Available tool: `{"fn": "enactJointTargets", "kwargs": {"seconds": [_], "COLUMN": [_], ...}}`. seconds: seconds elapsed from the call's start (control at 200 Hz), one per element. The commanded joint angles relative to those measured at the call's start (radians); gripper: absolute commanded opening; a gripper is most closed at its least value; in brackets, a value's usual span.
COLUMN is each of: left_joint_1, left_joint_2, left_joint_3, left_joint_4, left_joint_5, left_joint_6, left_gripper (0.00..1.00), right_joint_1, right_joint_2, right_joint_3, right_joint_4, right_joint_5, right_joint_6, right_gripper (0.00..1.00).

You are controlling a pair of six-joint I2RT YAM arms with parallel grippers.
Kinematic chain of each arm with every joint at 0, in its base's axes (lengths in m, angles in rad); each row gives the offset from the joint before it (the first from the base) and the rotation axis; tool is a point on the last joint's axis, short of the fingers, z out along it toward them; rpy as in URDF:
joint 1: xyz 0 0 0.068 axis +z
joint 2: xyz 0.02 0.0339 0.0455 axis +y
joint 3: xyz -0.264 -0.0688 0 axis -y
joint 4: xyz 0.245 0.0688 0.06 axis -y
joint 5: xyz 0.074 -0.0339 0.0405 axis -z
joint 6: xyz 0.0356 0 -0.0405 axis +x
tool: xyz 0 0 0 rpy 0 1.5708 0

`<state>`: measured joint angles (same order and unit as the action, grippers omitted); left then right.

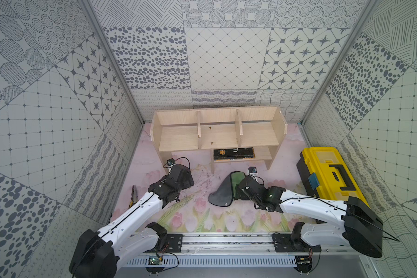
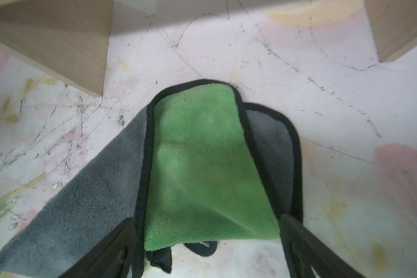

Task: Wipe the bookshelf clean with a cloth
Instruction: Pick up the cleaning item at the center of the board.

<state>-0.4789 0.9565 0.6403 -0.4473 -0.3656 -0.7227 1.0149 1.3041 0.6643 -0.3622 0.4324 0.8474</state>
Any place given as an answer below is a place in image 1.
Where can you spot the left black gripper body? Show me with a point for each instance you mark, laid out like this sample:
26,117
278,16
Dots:
182,174

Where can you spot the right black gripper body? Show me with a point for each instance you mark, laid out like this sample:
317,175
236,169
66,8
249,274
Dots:
242,197

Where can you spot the grey green cleaning cloth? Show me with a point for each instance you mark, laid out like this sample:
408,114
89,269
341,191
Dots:
225,194

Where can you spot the light wooden bookshelf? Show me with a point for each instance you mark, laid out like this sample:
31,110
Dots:
262,128

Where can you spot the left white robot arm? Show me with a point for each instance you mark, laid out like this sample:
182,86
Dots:
102,253

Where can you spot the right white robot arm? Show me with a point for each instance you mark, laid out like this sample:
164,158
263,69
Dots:
341,222

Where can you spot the floral pink table mat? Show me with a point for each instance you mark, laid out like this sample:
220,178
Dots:
194,213

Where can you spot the black book on shelf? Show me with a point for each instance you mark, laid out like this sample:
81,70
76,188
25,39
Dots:
233,154

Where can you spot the yellow black toolbox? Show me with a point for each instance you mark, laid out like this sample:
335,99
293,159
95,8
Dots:
325,175

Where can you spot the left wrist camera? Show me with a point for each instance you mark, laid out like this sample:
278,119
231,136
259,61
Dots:
170,163

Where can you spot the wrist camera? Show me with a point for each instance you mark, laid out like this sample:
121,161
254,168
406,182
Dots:
170,163
252,171

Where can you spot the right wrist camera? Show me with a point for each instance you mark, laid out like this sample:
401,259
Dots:
252,171

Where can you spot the yellow handled scissors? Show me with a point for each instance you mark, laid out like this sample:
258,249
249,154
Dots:
134,196

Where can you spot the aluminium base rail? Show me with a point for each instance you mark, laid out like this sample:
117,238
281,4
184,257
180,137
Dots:
194,250

